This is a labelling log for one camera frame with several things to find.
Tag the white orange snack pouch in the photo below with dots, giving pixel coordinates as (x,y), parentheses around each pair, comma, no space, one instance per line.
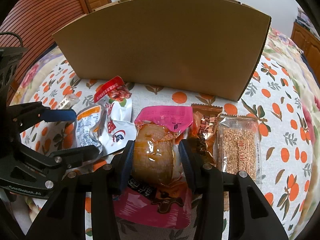
(87,126)

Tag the brown cardboard box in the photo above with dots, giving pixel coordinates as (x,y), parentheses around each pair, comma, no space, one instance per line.
(206,46)

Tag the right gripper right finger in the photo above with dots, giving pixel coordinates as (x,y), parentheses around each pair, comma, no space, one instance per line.
(250,214)

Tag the brown slatted wardrobe door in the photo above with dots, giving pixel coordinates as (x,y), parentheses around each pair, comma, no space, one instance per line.
(33,22)

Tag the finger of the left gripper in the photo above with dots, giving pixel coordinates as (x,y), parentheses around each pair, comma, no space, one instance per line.
(50,116)
(73,157)

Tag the clear sesame bar packet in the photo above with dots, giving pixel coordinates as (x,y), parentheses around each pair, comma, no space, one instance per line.
(238,146)

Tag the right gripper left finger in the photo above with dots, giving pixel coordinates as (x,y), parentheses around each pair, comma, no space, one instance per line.
(63,217)

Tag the brown shiny snack packet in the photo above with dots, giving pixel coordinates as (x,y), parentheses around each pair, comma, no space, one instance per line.
(202,133)

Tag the floral bed quilt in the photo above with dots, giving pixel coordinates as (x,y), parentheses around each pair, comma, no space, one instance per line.
(281,49)

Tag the wooden sideboard cabinet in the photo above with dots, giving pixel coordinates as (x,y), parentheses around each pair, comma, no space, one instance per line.
(309,44)

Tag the stack of books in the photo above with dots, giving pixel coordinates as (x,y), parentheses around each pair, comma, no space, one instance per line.
(304,19)

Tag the white red snack pouch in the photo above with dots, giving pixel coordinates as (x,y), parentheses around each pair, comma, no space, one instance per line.
(115,126)

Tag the small white candy packet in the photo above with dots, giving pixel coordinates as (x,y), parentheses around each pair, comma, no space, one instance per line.
(68,102)

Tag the pink chicken leg packet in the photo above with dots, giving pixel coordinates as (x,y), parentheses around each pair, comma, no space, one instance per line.
(156,193)

